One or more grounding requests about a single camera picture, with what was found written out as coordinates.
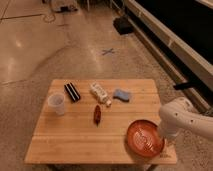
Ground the black rectangular box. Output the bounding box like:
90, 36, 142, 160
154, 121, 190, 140
64, 83, 81, 102

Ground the black bag on floor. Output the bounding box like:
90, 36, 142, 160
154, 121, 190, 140
113, 17, 133, 35

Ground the clear plastic cup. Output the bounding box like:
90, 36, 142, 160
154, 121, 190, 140
47, 93, 65, 115

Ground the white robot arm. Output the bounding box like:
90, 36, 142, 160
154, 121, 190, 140
157, 97, 213, 141

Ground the long white bench rail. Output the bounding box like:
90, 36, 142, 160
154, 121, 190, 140
109, 0, 213, 116

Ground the white carton box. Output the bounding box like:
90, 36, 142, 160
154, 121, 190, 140
90, 82, 112, 107

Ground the blue sponge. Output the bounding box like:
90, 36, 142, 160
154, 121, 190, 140
113, 89, 131, 102

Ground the floor cable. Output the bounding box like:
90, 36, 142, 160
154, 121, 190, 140
42, 9, 57, 24

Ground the wooden table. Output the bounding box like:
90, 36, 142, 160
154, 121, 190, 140
25, 79, 177, 165

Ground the white machine base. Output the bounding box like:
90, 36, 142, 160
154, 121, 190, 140
50, 0, 77, 13

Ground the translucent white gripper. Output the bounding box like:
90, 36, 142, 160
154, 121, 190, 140
157, 122, 180, 146

